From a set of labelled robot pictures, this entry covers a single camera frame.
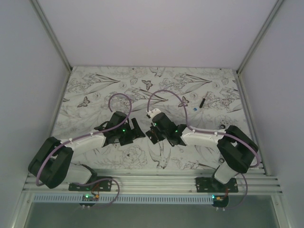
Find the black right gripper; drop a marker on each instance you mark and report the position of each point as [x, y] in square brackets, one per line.
[154, 128]

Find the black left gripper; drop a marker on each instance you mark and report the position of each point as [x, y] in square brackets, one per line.
[133, 134]

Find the black fuse box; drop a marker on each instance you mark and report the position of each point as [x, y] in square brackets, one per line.
[154, 136]

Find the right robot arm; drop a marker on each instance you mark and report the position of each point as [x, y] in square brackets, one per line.
[236, 148]

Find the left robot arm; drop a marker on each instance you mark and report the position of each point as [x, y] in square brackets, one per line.
[52, 163]

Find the silver ratchet wrench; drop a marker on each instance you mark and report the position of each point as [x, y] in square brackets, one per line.
[221, 159]

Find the left controller board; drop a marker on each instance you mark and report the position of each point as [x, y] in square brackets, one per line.
[89, 200]

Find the controller board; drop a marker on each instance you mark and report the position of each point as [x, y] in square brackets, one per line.
[220, 201]
[89, 200]

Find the right controller board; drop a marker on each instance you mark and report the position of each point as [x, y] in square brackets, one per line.
[220, 201]

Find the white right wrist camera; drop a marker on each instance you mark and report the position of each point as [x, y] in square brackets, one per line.
[152, 113]

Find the black handled screwdriver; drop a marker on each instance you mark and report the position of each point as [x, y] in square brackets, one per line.
[203, 100]

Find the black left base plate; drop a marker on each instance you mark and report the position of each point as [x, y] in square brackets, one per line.
[101, 184]

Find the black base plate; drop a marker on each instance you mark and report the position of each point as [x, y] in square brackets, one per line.
[101, 184]
[211, 185]

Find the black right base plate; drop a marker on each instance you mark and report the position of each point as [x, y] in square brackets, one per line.
[211, 185]

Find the slotted cable duct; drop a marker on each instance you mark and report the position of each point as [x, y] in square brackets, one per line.
[126, 198]

